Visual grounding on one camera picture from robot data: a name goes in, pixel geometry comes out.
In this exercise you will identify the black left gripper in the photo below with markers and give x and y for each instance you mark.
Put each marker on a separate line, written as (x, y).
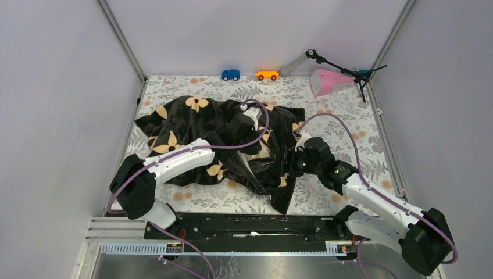
(254, 133)

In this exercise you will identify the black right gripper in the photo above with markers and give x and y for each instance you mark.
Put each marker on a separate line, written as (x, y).
(288, 155)

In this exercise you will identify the black floral plush pillowcase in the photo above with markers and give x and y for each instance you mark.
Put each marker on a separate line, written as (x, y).
(188, 118)

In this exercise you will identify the white quilted pillow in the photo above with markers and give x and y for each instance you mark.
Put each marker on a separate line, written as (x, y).
(267, 152)

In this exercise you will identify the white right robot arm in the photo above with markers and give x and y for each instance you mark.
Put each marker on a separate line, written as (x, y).
(421, 237)

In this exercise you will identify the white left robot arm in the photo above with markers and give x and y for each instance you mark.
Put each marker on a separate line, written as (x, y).
(134, 184)

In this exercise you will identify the blue toy car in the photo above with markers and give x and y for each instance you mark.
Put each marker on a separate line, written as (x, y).
(232, 74)

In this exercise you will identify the orange toy car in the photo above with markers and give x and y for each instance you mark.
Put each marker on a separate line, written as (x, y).
(267, 75)

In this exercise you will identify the grey metal cylinder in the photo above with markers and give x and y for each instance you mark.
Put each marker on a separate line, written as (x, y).
(285, 70)

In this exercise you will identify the pink and white iron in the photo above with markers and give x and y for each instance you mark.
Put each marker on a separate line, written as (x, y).
(322, 81)

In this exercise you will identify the black tripod stand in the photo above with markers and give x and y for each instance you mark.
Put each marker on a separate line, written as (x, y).
(359, 77)

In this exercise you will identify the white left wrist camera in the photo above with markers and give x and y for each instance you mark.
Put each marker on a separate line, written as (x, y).
(253, 113)

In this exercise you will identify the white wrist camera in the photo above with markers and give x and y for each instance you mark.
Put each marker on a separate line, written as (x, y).
(253, 113)
(301, 138)

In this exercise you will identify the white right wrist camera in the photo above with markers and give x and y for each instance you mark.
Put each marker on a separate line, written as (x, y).
(301, 138)

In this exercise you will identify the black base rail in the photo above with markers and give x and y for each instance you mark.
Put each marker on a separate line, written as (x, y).
(256, 233)

